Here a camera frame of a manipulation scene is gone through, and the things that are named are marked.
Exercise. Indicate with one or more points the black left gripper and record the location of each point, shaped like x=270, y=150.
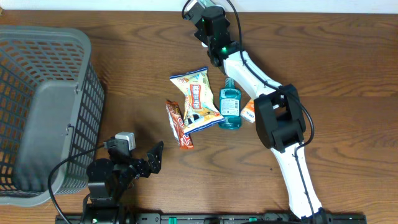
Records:
x=155, y=163

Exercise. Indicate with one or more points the red brown snack bar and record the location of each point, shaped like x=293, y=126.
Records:
x=177, y=125

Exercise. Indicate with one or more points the yellow wet wipes bag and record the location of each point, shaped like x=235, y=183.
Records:
x=199, y=109

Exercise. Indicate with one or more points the blue mouthwash bottle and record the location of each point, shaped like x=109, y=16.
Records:
x=230, y=102

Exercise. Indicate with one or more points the orange small box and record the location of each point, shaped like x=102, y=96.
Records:
x=248, y=112

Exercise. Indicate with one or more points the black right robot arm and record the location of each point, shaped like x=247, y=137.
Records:
x=280, y=118

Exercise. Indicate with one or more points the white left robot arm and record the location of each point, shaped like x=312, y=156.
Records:
x=109, y=178

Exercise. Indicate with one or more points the grey plastic basket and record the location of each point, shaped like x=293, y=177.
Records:
x=51, y=107

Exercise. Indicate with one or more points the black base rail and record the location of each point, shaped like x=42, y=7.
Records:
x=217, y=218

